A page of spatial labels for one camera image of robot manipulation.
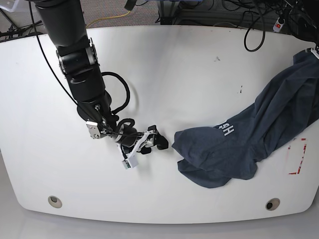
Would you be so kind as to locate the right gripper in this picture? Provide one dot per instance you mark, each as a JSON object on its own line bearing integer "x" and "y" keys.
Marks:
{"x": 150, "y": 138}

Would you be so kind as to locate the blue T-shirt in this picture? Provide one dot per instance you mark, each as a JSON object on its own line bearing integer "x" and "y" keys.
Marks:
{"x": 289, "y": 103}

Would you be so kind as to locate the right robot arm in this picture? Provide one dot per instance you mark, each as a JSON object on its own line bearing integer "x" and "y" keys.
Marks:
{"x": 78, "y": 62}

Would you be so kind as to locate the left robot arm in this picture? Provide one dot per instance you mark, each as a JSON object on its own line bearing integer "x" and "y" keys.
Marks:
{"x": 299, "y": 18}

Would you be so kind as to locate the red tape rectangle marking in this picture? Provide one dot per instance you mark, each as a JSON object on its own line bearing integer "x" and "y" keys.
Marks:
{"x": 295, "y": 156}

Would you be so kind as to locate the white power strip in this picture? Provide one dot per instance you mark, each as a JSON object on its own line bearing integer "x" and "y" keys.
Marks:
{"x": 279, "y": 24}

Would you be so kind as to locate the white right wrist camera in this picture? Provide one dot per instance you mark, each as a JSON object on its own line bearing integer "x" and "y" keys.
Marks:
{"x": 130, "y": 162}

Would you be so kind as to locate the left table cable grommet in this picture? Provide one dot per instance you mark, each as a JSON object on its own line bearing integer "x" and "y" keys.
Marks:
{"x": 55, "y": 202}

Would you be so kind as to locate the table cable grommet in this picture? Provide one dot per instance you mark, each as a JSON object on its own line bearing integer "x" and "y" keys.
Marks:
{"x": 55, "y": 202}
{"x": 272, "y": 204}

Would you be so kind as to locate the right table cable grommet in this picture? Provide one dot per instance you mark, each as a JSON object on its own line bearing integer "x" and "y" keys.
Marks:
{"x": 272, "y": 204}

